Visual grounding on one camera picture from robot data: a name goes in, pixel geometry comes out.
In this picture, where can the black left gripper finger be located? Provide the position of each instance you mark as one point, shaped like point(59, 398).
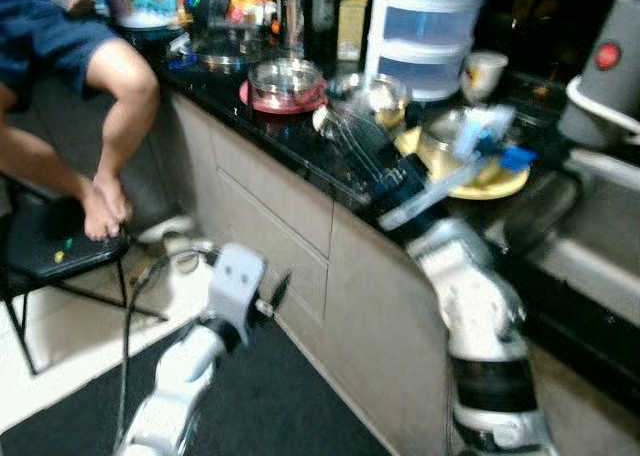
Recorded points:
point(280, 291)

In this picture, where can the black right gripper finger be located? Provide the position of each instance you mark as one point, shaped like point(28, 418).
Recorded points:
point(362, 126)
point(340, 141)

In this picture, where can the steel pot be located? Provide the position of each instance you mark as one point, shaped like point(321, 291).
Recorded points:
point(445, 141)

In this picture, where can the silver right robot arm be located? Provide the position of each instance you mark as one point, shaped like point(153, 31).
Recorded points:
point(480, 316)

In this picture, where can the grey kitchen cabinet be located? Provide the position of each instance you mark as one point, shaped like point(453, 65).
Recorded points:
point(370, 306)

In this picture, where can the grey cylindrical kitchen appliance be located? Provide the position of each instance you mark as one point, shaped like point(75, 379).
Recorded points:
point(605, 86)

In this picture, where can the grey cabinet drawer front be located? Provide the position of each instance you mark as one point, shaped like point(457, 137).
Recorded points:
point(285, 286)
point(280, 231)
point(270, 166)

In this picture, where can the white plate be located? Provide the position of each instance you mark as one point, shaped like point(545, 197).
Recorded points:
point(318, 121)

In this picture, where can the large steel bowl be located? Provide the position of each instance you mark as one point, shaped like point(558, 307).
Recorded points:
point(385, 94)

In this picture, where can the red plate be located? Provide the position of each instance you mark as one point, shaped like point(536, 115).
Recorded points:
point(275, 109)

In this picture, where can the small steel bowl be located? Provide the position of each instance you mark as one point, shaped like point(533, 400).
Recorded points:
point(285, 81)

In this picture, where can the yellow carton box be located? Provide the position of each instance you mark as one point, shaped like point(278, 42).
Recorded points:
point(352, 26)

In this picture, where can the white slipper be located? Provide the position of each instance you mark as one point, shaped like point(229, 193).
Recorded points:
point(175, 236)

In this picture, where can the white tiered food container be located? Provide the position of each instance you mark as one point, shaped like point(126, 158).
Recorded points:
point(425, 31)

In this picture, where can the yellow plate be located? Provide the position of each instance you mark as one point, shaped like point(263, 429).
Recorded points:
point(500, 186)

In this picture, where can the dark bottle grey label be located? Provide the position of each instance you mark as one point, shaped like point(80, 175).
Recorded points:
point(322, 11)

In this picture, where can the steel and glass jar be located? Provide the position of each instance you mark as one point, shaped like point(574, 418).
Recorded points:
point(293, 16)

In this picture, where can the white printed mug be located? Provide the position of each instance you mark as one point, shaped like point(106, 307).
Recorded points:
point(483, 74)

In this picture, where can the glass pan lid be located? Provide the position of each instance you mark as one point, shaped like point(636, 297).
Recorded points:
point(220, 56)

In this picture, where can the orange snack packet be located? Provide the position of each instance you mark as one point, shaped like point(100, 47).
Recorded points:
point(248, 1)

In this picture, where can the stainless steel sink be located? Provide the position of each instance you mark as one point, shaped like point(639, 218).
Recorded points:
point(590, 226)

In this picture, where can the black stool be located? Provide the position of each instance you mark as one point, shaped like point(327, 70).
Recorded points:
point(55, 246)

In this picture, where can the white dish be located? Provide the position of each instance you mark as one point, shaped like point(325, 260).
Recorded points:
point(145, 21)

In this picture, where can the person in blue shorts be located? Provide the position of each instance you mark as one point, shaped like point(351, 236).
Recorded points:
point(60, 36)

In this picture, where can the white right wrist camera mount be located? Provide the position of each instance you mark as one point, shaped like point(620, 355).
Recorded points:
point(440, 191)

